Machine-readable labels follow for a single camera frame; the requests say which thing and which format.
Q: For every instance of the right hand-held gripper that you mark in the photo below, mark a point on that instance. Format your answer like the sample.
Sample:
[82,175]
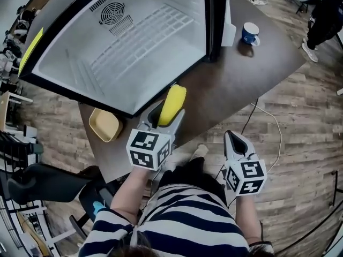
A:
[246,177]

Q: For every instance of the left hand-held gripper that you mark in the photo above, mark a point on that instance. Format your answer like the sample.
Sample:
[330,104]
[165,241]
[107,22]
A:
[146,149]

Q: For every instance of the yellow corn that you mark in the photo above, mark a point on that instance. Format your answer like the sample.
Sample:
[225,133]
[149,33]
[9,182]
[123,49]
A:
[172,103]

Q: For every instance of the black mini fridge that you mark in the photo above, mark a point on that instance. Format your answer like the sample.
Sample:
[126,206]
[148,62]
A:
[120,49]

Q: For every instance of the person's left forearm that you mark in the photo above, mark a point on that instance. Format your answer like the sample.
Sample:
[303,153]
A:
[128,197]

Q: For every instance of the person's right forearm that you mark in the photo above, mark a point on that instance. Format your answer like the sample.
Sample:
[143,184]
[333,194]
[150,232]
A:
[247,218]

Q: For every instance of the person's beige shoe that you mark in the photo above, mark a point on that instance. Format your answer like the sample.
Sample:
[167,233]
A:
[199,151]

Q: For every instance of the person's black trousers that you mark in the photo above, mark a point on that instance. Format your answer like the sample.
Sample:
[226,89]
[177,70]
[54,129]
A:
[193,173]

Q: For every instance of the yellow plastic basin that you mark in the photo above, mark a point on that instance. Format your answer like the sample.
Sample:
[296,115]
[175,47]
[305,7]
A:
[105,124]

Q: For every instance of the person's striped shirt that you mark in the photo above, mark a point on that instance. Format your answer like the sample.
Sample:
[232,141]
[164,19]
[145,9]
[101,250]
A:
[187,223]

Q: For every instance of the black metal stand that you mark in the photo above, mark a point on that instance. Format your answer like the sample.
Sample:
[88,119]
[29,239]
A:
[335,189]

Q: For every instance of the blue cloth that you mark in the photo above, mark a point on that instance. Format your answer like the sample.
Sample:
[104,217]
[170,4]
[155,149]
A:
[98,207]

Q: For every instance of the blue mug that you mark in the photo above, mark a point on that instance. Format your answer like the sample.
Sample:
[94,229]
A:
[249,35]

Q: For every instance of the black mesh office chair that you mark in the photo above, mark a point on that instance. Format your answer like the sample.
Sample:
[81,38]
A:
[53,181]

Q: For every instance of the white power strip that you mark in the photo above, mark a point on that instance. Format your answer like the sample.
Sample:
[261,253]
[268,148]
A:
[258,1]

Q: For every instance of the white side table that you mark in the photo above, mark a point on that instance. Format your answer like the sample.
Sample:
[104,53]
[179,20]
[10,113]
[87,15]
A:
[5,108]

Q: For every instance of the white shelf unit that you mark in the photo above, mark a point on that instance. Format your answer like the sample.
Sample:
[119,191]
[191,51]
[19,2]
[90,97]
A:
[26,231]

